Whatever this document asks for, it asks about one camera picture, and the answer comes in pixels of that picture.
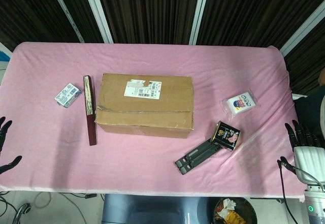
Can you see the white tissue packet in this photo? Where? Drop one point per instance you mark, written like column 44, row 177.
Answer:
column 240, row 104

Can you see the pink tablecloth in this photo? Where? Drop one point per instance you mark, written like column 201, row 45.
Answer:
column 152, row 163

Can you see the small white blue carton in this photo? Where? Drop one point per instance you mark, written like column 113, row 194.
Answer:
column 67, row 95

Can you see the black trash bin with litter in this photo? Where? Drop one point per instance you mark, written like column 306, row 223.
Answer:
column 233, row 212

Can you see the white metal frame post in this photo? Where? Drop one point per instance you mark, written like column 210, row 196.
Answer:
column 304, row 26
column 199, row 13
column 66, row 10
column 97, row 10

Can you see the dark pleated curtain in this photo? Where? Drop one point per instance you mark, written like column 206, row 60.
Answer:
column 152, row 8

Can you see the black folding stand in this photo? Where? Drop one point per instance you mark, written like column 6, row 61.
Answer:
column 193, row 158

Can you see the chrome flexible pipe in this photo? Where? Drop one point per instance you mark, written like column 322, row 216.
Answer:
column 23, row 210

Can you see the black luncheon meat can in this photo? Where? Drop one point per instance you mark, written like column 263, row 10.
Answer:
column 226, row 136

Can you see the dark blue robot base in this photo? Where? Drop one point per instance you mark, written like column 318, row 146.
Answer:
column 152, row 211

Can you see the brown cardboard shipping box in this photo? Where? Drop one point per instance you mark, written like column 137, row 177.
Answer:
column 142, row 107

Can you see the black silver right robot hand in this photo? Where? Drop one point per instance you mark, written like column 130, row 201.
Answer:
column 309, row 160

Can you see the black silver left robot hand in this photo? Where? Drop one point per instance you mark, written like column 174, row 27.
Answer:
column 5, row 132

